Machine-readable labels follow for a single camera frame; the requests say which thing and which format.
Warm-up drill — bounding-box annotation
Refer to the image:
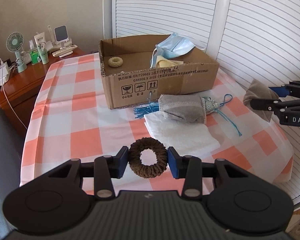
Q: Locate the pink checkered tablecloth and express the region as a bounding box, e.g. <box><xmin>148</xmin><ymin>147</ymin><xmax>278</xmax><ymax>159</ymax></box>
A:
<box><xmin>20</xmin><ymin>54</ymin><xmax>293</xmax><ymax>184</ymax></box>

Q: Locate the brown knitted scrunchie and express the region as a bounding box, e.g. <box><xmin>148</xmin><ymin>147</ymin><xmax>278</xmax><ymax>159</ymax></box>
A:
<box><xmin>128</xmin><ymin>137</ymin><xmax>168</xmax><ymax>179</ymax></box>

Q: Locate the white cable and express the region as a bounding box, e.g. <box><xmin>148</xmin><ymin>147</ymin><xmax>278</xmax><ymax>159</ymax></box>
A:
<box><xmin>0</xmin><ymin>58</ymin><xmax>28</xmax><ymax>131</ymax></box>

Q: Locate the blue face mask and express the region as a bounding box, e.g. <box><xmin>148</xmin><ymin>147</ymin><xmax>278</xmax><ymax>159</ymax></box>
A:
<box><xmin>150</xmin><ymin>33</ymin><xmax>206</xmax><ymax>68</ymax></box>

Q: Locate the beige knitted ring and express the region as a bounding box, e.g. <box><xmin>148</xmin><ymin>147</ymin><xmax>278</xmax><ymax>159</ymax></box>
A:
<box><xmin>108</xmin><ymin>56</ymin><xmax>124</xmax><ymax>68</ymax></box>

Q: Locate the grey sachet with blue tassel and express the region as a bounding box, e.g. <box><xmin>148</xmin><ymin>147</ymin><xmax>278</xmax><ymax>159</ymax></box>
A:
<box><xmin>134</xmin><ymin>94</ymin><xmax>242</xmax><ymax>137</ymax></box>

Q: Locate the white towel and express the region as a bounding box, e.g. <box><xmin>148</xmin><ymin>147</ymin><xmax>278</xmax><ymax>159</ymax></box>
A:
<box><xmin>144</xmin><ymin>111</ymin><xmax>221</xmax><ymax>159</ymax></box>

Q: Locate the white power strip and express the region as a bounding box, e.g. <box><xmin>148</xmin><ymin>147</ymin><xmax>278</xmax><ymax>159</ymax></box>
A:
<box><xmin>0</xmin><ymin>60</ymin><xmax>15</xmax><ymax>86</ymax></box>

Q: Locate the cardboard box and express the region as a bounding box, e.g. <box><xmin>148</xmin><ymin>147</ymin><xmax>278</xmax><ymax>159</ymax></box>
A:
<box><xmin>99</xmin><ymin>35</ymin><xmax>219</xmax><ymax>109</ymax></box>

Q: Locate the green box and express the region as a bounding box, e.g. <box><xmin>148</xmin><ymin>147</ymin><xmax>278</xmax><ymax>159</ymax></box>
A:
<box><xmin>29</xmin><ymin>49</ymin><xmax>40</xmax><ymax>65</ymax></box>

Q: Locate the green desk fan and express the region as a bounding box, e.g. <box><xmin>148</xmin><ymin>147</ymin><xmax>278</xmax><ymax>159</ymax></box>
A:
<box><xmin>6</xmin><ymin>31</ymin><xmax>27</xmax><ymax>73</ymax></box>

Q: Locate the white router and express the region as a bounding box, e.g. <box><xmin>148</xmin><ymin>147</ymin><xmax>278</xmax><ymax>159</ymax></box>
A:
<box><xmin>45</xmin><ymin>25</ymin><xmax>61</xmax><ymax>52</ymax></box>

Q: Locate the white remote control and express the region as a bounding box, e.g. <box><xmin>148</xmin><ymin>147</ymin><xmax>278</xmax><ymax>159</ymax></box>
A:
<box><xmin>52</xmin><ymin>44</ymin><xmax>78</xmax><ymax>58</ymax></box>

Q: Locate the yellow cloth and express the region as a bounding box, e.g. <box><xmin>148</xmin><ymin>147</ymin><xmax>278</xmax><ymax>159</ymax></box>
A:
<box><xmin>155</xmin><ymin>56</ymin><xmax>184</xmax><ymax>68</ymax></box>

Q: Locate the wooden nightstand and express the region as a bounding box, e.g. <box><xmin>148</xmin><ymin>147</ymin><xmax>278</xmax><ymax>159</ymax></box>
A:
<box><xmin>0</xmin><ymin>47</ymin><xmax>87</xmax><ymax>138</ymax></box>

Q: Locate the grey fabric pouch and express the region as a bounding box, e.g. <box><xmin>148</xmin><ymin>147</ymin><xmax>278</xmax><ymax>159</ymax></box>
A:
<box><xmin>243</xmin><ymin>79</ymin><xmax>279</xmax><ymax>122</ymax></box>

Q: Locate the green tube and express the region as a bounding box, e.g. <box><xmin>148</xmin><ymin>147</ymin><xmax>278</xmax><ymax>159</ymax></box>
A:
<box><xmin>38</xmin><ymin>42</ymin><xmax>49</xmax><ymax>64</ymax></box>

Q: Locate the small mirror on stand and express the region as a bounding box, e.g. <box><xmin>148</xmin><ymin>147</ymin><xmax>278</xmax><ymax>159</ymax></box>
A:
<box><xmin>54</xmin><ymin>25</ymin><xmax>69</xmax><ymax>49</ymax></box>

